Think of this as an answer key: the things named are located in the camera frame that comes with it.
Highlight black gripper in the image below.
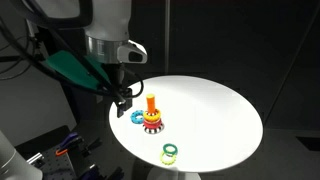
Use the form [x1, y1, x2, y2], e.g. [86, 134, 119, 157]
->
[105, 64, 132, 118]

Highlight dark green ring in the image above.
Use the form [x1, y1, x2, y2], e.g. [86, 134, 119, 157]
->
[162, 143, 179, 156]

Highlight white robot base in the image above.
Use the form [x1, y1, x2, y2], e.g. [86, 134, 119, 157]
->
[0, 131, 43, 180]

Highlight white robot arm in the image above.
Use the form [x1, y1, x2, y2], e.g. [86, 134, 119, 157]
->
[11, 0, 148, 116]

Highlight orange rod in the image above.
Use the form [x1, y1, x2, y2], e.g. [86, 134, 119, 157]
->
[146, 94, 155, 113]

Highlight black white striped base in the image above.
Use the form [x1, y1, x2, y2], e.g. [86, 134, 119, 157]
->
[143, 123, 165, 134]

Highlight white round table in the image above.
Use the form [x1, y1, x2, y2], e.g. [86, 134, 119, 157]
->
[109, 75, 263, 180]

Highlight purple orange clamp tools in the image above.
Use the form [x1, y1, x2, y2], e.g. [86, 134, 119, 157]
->
[55, 132, 102, 157]

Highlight blue ring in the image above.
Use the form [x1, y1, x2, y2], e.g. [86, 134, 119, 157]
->
[130, 110, 145, 125]

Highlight yellow ring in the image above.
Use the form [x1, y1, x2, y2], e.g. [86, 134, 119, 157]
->
[143, 109, 162, 123]

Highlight red ring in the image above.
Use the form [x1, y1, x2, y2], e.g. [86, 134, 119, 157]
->
[143, 119, 164, 130]

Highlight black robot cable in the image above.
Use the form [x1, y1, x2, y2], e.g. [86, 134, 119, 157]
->
[0, 13, 145, 98]

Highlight lime green ring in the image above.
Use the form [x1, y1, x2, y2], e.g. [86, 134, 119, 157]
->
[159, 150, 177, 166]

